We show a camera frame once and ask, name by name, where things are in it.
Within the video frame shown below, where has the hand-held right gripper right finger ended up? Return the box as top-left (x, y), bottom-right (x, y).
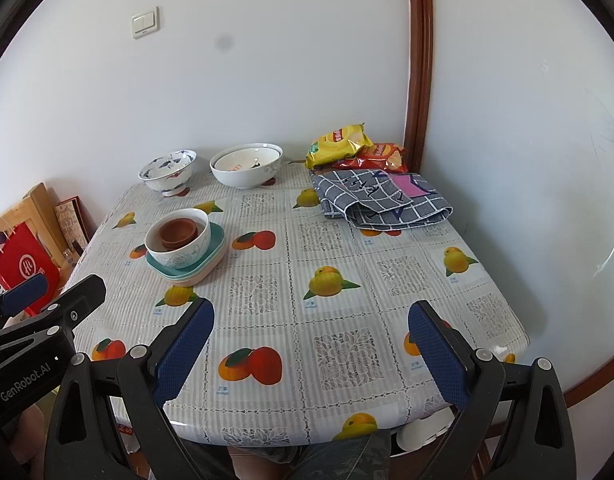
top-left (408, 300), bottom-right (578, 480)

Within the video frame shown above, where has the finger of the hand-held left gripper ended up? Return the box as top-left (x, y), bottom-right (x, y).
top-left (0, 274), bottom-right (108, 366)
top-left (0, 272), bottom-right (48, 321)

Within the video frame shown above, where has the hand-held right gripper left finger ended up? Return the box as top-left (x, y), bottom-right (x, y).
top-left (46, 297), bottom-right (215, 480)

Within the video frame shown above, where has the pink square plate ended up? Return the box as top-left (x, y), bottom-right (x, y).
top-left (171, 260), bottom-right (224, 289)

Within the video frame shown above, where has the teal square plate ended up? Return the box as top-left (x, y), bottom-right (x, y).
top-left (154, 255), bottom-right (226, 282)

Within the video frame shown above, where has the white patterned bowl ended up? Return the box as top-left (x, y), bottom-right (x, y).
top-left (145, 208), bottom-right (211, 269)

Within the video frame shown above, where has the small brown bowl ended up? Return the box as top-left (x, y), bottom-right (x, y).
top-left (158, 216), bottom-right (198, 241)
top-left (159, 232), bottom-right (198, 252)

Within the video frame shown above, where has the green square plate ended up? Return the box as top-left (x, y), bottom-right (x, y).
top-left (147, 222), bottom-right (226, 277)

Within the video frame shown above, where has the person's left forearm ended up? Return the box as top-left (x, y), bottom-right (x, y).
top-left (9, 405), bottom-right (45, 471)

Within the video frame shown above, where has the red paper bag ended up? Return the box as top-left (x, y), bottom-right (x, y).
top-left (0, 223), bottom-right (61, 318)

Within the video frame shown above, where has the white plastic stool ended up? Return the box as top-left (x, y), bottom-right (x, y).
top-left (397, 410), bottom-right (455, 451)

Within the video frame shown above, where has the fruit print tablecloth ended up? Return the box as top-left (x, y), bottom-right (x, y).
top-left (62, 160), bottom-right (530, 446)

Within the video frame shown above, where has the blue floral footed bowl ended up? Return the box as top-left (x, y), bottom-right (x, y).
top-left (139, 149), bottom-right (198, 197)

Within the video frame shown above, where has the grey checked folded cloth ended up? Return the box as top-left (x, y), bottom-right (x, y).
top-left (311, 170), bottom-right (454, 231)

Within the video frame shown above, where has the brown wooden baseboard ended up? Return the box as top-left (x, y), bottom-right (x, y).
top-left (562, 340), bottom-right (614, 408)

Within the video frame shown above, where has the person's leg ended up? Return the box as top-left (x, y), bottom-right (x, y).
top-left (227, 430), bottom-right (388, 480)

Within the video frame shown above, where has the large white bowl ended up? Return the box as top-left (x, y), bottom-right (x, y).
top-left (210, 143), bottom-right (283, 190)

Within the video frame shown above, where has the white bowl with red print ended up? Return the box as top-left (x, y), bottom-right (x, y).
top-left (213, 147), bottom-right (279, 173)

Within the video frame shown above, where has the red snack bag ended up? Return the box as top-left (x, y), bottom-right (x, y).
top-left (332, 142), bottom-right (408, 173)

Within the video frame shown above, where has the yellow snack bag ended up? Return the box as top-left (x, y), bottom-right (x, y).
top-left (306, 124), bottom-right (372, 170)

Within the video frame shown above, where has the light wooden frame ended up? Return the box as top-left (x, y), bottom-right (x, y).
top-left (0, 182), bottom-right (70, 266)

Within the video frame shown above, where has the white light switch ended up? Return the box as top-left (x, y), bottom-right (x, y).
top-left (131, 6), bottom-right (160, 39)

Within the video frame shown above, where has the brown wooden door frame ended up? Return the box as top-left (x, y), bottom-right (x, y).
top-left (403, 0), bottom-right (434, 173)

